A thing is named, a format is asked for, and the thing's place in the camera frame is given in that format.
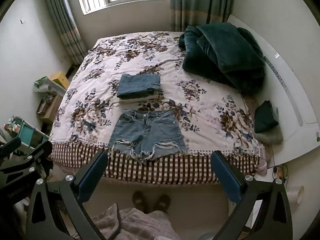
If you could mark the ripped denim shorts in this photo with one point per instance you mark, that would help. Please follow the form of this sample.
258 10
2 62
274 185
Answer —
146 130

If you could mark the white paper cup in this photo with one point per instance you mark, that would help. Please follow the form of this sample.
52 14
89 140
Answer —
297 195

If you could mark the yellow box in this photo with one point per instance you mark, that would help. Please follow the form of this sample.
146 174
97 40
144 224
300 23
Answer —
61 79

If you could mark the teal storage cart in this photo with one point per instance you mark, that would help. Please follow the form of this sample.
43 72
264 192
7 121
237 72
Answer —
27 133

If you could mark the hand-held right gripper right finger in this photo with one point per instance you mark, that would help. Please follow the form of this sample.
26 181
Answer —
225 173

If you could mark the green striped curtain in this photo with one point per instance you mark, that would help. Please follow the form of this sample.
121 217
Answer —
63 22
197 2

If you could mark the wooden nightstand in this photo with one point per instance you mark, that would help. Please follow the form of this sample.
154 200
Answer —
48 107

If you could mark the dark green blanket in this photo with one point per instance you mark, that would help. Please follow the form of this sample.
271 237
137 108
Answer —
225 55

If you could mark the folded blue jeans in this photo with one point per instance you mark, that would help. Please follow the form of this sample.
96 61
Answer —
138 85

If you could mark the white and green bag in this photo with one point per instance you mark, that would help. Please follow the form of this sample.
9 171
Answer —
46 85

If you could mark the white headboard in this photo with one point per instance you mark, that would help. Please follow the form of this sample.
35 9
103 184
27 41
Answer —
287 80

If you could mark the bed with floral sheet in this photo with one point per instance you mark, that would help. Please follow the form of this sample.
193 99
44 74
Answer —
100 62

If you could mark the grey-pink cloth on floor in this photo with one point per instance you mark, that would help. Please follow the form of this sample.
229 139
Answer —
140 225

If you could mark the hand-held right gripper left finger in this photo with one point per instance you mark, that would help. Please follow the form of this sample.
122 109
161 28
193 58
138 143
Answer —
92 173

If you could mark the brown slipper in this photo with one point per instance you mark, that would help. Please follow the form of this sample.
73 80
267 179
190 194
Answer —
139 201
162 203

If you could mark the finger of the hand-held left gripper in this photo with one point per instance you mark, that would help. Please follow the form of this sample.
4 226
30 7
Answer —
37 153
10 145

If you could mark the dark green folded cloth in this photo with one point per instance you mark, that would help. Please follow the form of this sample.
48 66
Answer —
265 117

